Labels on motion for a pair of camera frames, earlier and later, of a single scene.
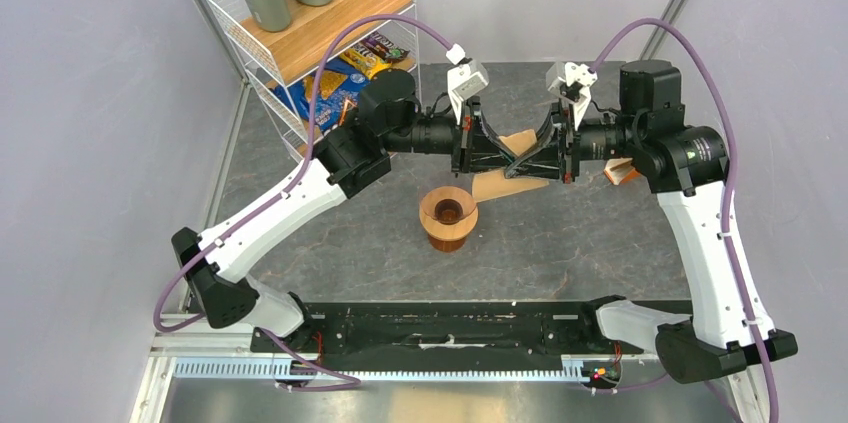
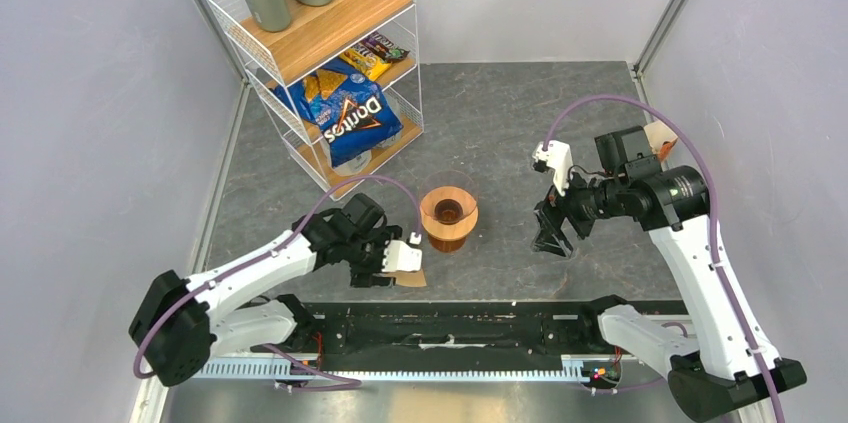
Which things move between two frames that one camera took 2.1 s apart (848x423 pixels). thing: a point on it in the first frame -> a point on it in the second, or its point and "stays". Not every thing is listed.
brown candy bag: (380, 46) stays
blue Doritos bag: (340, 87) stays
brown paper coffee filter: (492, 185) -> (407, 278)
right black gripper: (558, 124) -> (549, 214)
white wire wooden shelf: (312, 71) stays
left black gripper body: (462, 137) -> (367, 256)
